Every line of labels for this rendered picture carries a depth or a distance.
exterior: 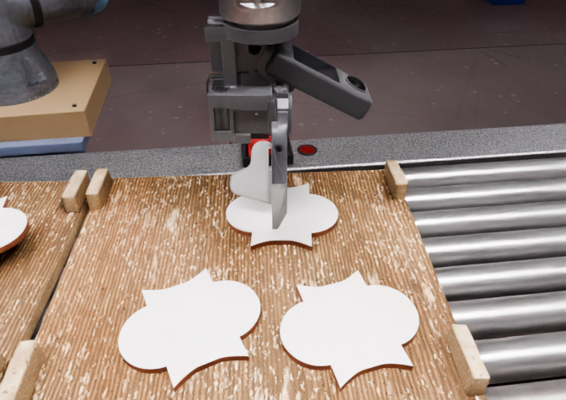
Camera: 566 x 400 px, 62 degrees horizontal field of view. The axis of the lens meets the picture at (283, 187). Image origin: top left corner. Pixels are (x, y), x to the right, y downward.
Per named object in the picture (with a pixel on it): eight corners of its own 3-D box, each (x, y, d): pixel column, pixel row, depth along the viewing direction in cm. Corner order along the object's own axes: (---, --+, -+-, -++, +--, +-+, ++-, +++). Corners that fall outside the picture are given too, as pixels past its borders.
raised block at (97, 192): (100, 183, 65) (95, 166, 63) (114, 182, 65) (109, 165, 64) (88, 210, 60) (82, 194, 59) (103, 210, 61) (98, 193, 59)
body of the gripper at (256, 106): (221, 112, 55) (211, 4, 47) (296, 113, 55) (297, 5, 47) (212, 148, 49) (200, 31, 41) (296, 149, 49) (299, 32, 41)
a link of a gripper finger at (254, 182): (231, 228, 51) (231, 141, 50) (286, 228, 51) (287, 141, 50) (227, 232, 48) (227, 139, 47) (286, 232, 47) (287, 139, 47)
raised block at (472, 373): (442, 338, 46) (448, 320, 44) (461, 337, 46) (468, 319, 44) (465, 397, 41) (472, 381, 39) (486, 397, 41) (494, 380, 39)
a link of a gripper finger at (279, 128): (270, 183, 51) (270, 101, 50) (286, 183, 51) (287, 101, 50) (269, 184, 46) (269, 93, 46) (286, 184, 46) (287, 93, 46)
